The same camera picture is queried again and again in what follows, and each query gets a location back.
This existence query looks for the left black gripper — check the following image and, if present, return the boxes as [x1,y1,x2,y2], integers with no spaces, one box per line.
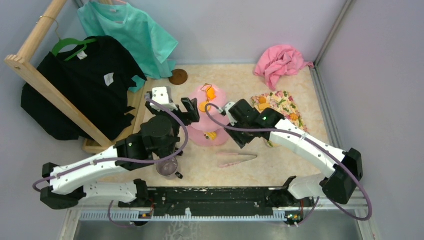
[145,96,200,157]

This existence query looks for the orange round cookie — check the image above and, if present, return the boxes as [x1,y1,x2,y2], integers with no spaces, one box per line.
[258,96,267,104]
[198,101,211,113]

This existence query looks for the orange pastry piece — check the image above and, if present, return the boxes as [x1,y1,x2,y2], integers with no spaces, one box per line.
[258,103,271,112]

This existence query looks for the pink three-tier cake stand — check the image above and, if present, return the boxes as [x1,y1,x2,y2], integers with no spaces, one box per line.
[187,83,230,147]

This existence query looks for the yellow cake piece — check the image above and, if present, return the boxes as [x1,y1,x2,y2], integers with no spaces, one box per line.
[204,131,217,141]

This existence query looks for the floral serving tray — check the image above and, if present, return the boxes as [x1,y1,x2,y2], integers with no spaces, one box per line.
[250,90,309,132]

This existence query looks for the brown round coaster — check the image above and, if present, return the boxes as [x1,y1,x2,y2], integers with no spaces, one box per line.
[168,69,188,86]

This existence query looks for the pink-tipped metal tongs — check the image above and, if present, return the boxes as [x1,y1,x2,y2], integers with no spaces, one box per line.
[217,152,258,168]

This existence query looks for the pink cloth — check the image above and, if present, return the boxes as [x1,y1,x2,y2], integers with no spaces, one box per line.
[253,44,314,91]

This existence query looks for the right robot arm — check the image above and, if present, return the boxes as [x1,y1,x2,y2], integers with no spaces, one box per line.
[223,99,363,206]

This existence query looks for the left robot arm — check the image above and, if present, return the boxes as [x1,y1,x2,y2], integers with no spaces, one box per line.
[39,97,200,210]

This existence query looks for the purple mug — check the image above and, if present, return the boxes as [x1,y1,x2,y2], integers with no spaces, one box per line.
[155,158,184,180]

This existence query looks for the wooden clothes rack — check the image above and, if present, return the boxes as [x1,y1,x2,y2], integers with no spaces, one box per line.
[4,0,153,154]

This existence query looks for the teal t-shirt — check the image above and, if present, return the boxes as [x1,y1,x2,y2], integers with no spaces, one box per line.
[77,1,179,79]

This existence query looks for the black t-shirt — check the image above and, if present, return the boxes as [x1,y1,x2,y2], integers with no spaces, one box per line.
[21,36,146,141]

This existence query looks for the green clothes hanger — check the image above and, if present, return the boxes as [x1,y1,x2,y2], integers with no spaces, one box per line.
[51,38,97,61]

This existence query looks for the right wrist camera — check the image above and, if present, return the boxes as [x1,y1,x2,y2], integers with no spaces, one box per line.
[224,102,237,126]

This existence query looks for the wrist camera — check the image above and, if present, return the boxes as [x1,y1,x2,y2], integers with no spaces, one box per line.
[224,102,237,126]
[148,86,178,111]

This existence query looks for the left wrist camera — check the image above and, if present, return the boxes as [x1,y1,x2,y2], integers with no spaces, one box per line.
[148,86,178,111]

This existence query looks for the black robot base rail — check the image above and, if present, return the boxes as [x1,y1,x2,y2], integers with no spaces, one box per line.
[118,187,315,217]

